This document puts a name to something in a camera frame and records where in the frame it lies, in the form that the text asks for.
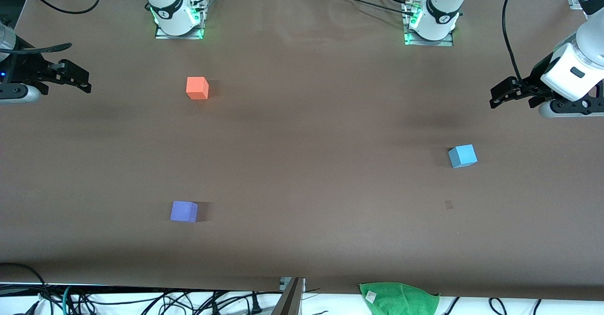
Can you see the orange foam block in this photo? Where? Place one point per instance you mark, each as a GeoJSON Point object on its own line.
{"type": "Point", "coordinates": [197, 88]}

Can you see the purple foam block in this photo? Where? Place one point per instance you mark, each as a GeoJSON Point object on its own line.
{"type": "Point", "coordinates": [183, 211]}

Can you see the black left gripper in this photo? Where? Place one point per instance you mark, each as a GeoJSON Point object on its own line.
{"type": "Point", "coordinates": [533, 82]}

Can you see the aluminium profile post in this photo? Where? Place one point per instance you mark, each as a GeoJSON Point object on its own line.
{"type": "Point", "coordinates": [290, 301]}

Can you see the black power plug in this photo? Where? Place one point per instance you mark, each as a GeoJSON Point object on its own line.
{"type": "Point", "coordinates": [256, 305]}

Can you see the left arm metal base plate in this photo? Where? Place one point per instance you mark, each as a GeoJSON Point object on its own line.
{"type": "Point", "coordinates": [410, 42]}

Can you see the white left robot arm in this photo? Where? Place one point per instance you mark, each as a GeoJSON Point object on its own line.
{"type": "Point", "coordinates": [441, 22]}

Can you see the brown paper table cover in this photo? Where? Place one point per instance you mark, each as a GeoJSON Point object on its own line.
{"type": "Point", "coordinates": [302, 164]}

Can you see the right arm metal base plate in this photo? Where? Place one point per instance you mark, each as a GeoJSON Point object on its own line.
{"type": "Point", "coordinates": [160, 35]}

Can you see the light blue foam block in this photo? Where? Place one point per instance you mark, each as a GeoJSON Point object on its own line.
{"type": "Point", "coordinates": [462, 157]}

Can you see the green microfibre cloth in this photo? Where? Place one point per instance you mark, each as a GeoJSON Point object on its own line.
{"type": "Point", "coordinates": [401, 301]}

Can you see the aluminium frame corner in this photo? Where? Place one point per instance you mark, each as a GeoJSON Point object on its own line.
{"type": "Point", "coordinates": [576, 1]}

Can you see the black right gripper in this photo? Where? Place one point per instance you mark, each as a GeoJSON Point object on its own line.
{"type": "Point", "coordinates": [23, 67]}

